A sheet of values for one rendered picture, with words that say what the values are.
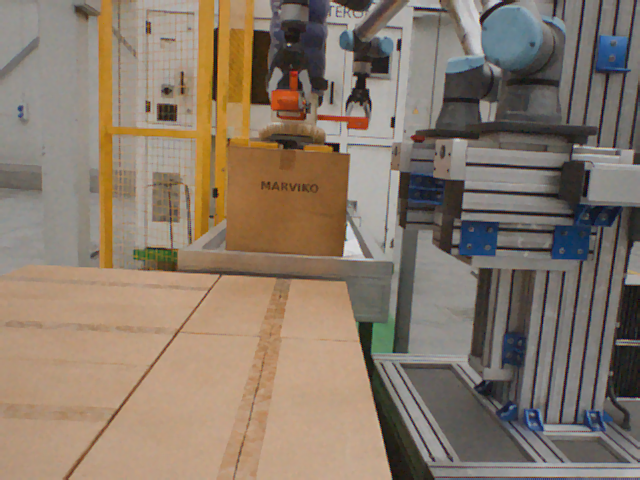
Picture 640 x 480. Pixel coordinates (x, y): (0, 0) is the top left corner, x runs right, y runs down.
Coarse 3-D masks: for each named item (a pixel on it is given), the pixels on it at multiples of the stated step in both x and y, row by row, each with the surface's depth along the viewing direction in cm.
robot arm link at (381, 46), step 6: (372, 42) 227; (378, 42) 228; (384, 42) 228; (390, 42) 229; (372, 48) 228; (378, 48) 228; (384, 48) 228; (390, 48) 230; (366, 54) 230; (372, 54) 231; (378, 54) 231; (384, 54) 229; (390, 54) 231
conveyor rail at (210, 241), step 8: (224, 224) 266; (208, 232) 238; (216, 232) 240; (224, 232) 254; (200, 240) 217; (208, 240) 218; (216, 240) 234; (224, 240) 255; (192, 248) 200; (200, 248) 201; (208, 248) 216
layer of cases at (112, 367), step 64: (0, 320) 127; (64, 320) 130; (128, 320) 132; (192, 320) 135; (256, 320) 138; (320, 320) 141; (0, 384) 95; (64, 384) 96; (128, 384) 98; (192, 384) 99; (256, 384) 101; (320, 384) 102; (0, 448) 76; (64, 448) 77; (128, 448) 78; (192, 448) 78; (256, 448) 79; (320, 448) 80
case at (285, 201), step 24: (240, 168) 191; (264, 168) 192; (288, 168) 192; (312, 168) 192; (336, 168) 192; (240, 192) 193; (264, 192) 193; (288, 192) 193; (312, 192) 193; (336, 192) 193; (240, 216) 194; (264, 216) 194; (288, 216) 194; (312, 216) 195; (336, 216) 195; (240, 240) 195; (264, 240) 196; (288, 240) 196; (312, 240) 196; (336, 240) 196
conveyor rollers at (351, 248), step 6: (348, 222) 346; (348, 228) 319; (348, 234) 293; (348, 240) 275; (354, 240) 275; (222, 246) 238; (348, 246) 257; (354, 246) 257; (348, 252) 240; (354, 252) 240; (360, 252) 240
